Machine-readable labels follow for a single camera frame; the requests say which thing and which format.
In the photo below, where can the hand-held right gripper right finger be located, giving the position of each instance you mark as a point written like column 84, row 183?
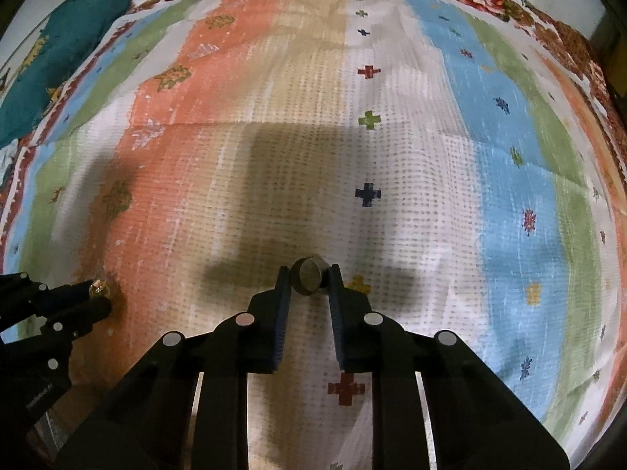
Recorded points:
column 337, row 323

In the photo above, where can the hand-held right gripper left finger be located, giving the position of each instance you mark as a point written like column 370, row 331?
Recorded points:
column 280, row 323

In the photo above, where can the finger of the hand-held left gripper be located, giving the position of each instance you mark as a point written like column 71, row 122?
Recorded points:
column 63, row 293
column 83, row 316

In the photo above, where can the square grey jewelry box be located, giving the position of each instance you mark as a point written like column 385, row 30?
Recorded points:
column 49, row 431

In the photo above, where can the white patterned cloth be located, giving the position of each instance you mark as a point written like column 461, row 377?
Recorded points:
column 7, row 161

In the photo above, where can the cream patterned sheet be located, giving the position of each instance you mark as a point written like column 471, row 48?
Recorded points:
column 12, row 71

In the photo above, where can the teal pillow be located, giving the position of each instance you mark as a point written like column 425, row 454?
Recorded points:
column 73, row 34

